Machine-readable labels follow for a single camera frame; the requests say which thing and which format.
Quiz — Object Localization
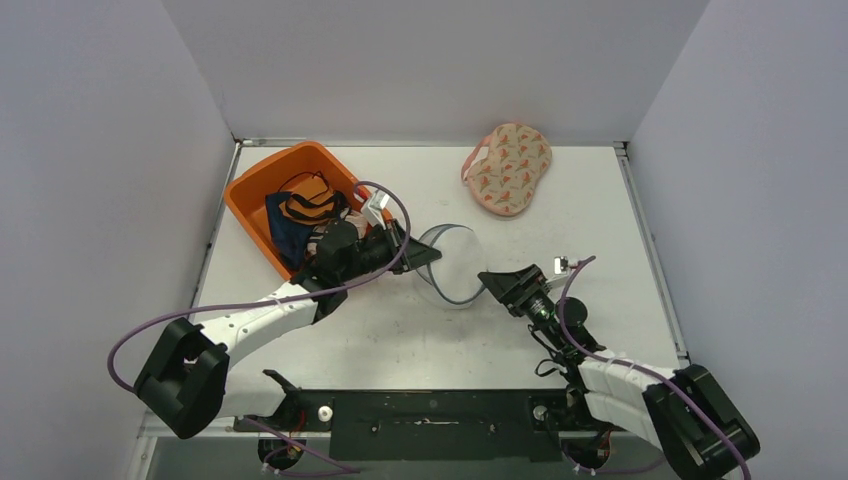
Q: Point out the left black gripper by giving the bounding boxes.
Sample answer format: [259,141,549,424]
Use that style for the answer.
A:
[340,219,442,284]

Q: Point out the white mesh laundry bag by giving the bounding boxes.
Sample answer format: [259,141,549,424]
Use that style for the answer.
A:
[413,223,488,310]

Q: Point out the floral padded bra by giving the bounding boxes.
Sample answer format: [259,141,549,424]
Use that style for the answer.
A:
[460,123,553,217]

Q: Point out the orange plastic tub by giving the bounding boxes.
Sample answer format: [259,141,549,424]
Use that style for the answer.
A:
[224,141,367,280]

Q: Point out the navy blue bra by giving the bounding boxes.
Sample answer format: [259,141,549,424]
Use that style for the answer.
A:
[265,192,313,271]

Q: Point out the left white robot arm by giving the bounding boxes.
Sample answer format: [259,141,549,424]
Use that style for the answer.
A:
[133,220,442,439]

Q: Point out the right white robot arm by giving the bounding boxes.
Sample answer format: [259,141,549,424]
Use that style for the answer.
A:
[478,259,761,479]

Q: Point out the beige bra in tub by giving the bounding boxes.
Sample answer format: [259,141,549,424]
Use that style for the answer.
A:
[343,209,369,239]

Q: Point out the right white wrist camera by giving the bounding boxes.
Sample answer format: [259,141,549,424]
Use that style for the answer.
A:
[546,256,581,288]

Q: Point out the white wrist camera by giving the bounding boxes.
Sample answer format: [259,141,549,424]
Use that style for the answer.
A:
[546,256,581,288]
[360,191,390,229]

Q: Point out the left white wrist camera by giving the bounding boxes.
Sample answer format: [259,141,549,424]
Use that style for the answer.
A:
[360,191,390,229]

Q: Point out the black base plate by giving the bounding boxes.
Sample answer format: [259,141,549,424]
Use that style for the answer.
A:
[234,389,612,462]

